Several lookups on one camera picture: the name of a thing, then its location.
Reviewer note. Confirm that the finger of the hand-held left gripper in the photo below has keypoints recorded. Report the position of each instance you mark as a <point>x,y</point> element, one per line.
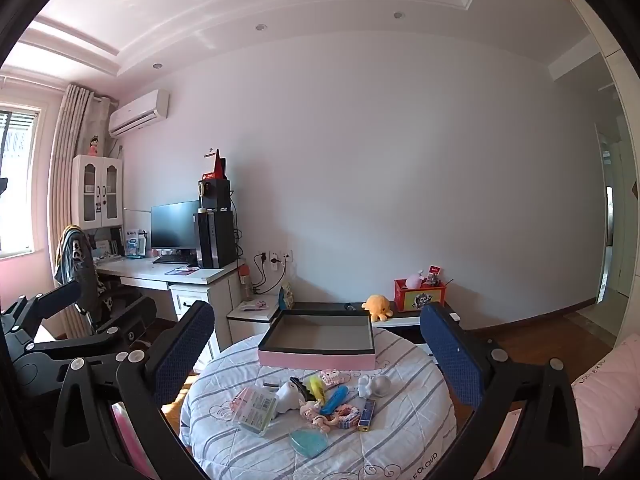
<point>57,297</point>
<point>127,317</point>

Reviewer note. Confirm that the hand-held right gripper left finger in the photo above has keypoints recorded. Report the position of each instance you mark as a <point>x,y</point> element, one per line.
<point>185,345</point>

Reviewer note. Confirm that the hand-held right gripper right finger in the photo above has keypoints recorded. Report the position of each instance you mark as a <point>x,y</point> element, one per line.
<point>450,350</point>

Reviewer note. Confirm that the white figurine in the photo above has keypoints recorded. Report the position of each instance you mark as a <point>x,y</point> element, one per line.
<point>375,385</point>

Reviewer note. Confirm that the clear plastic packet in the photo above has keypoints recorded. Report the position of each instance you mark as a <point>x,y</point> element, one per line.
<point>255,405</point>

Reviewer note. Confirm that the blue slim box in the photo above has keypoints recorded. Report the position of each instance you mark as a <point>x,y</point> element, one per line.
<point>367,412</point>

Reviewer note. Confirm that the blue plastic comb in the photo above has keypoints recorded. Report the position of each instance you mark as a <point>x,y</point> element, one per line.
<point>335,400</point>

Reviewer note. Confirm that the pink storage box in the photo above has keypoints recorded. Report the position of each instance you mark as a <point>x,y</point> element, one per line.
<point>320,355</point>

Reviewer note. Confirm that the yellow highlighter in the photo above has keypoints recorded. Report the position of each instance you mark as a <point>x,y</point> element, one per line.
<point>316,387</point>

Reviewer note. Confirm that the teal heart-shaped case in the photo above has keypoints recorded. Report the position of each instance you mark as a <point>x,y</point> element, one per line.
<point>307,442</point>

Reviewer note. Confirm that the black office chair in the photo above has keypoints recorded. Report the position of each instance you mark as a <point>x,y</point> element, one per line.
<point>97,300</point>

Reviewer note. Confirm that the white desk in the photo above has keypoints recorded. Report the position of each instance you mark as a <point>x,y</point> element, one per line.
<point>150,277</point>

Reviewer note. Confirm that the black white low bench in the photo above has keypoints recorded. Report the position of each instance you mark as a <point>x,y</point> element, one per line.
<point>400,320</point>

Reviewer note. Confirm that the red toy box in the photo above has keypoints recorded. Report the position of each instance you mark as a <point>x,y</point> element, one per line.
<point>419,299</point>

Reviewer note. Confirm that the white nightstand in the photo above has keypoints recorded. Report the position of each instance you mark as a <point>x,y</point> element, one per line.
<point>250,322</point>

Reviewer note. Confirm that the pink mouse pad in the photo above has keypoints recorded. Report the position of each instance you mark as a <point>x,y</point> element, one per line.
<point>182,271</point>

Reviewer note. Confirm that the blue packet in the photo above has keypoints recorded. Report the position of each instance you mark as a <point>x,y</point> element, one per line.
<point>132,245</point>

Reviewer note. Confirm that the black keyboard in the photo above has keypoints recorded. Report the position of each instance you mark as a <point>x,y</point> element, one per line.
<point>172,259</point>

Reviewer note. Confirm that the pink patterned pouch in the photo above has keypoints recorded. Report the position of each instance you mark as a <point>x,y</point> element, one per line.
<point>252,304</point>

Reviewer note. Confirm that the pink plush toy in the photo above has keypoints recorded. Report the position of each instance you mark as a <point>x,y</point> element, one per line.
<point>414,279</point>

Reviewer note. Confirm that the red card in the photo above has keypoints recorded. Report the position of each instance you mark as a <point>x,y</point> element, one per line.
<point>434,270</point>

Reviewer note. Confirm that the yellow octopus plush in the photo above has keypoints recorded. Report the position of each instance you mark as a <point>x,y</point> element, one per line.
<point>379,306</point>

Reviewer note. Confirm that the orange cap bottle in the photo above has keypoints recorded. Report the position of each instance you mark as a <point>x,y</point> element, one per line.
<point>245,280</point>

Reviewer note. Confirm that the round table with quilt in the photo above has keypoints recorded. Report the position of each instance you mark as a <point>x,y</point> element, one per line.
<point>400,440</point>

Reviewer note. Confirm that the black computer monitor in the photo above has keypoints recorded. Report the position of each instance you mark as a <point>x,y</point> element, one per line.
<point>175,225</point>

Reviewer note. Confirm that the blue snack bag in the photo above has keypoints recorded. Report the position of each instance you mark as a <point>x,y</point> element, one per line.
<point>286,300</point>

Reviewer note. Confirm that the black computer tower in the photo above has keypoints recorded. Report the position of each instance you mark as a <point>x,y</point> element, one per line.
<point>215,237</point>

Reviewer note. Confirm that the beige curtain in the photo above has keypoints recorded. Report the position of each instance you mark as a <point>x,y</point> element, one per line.
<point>67,185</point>

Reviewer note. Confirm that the white plastic case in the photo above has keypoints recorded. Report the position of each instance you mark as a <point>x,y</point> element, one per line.
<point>286,396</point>

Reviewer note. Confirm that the white hutch cabinet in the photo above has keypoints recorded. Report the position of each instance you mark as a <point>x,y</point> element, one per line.
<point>97,190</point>

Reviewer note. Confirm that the pink white block toy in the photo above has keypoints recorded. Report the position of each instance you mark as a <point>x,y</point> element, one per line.
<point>330,376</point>

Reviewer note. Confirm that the window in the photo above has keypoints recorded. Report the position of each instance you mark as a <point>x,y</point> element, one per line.
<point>17,180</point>

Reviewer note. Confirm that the small doll figure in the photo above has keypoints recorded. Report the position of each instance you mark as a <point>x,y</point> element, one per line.
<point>315,416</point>

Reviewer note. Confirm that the black speaker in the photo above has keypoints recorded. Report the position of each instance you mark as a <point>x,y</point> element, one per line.
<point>217,194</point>

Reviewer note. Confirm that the pink doll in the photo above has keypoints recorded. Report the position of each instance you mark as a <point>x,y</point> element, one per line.
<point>93,146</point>

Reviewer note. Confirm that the pink quilt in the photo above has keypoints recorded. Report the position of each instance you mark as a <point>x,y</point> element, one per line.
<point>605,410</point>

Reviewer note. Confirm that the red desk calendar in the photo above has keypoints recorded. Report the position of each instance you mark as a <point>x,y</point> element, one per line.
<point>215,165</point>

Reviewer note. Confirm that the white doorway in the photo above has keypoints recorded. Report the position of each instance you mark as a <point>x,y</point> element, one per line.
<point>620,240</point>

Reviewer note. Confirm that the white air conditioner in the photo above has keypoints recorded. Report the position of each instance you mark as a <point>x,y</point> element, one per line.
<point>140,112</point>

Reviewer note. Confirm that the white wall sockets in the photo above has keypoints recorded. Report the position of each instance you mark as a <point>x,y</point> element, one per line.
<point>275,257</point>

